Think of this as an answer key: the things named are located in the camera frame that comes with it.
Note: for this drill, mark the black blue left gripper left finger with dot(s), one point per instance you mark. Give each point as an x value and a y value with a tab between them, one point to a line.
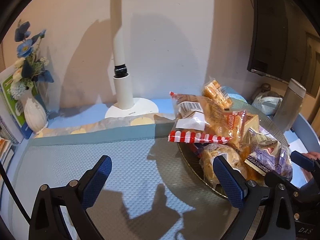
77	196

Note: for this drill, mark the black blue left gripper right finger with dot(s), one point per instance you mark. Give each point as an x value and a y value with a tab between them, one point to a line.
277	221

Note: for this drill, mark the purple snack bag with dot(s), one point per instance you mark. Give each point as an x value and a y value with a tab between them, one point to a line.
265	154

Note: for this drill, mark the small green edged snack pack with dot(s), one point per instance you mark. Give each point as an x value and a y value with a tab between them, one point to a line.
212	155

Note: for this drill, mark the red striped bread snack bag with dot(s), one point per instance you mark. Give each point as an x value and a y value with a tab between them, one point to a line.
198	120

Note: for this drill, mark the rice cracker snack pack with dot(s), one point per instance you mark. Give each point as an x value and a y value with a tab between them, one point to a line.
213	90

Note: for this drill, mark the grey blue table mat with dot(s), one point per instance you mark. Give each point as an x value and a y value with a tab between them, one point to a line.
150	193

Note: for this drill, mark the white ceramic flower vase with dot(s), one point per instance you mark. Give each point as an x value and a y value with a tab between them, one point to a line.
34	113

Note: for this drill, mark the orange red snack pack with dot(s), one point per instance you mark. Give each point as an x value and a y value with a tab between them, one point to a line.
238	123

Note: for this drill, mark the grey thermos bottle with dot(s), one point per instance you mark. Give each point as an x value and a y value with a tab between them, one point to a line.
290	106

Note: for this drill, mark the light blue tissue pack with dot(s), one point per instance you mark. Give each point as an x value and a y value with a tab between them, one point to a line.
267	102

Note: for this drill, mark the green white book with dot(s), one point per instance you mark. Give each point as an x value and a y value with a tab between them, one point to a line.
12	113

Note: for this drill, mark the white desk lamp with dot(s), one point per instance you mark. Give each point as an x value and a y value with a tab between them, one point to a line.
127	104

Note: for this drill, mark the black wall monitor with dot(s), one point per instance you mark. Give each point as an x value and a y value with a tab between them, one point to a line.
285	44

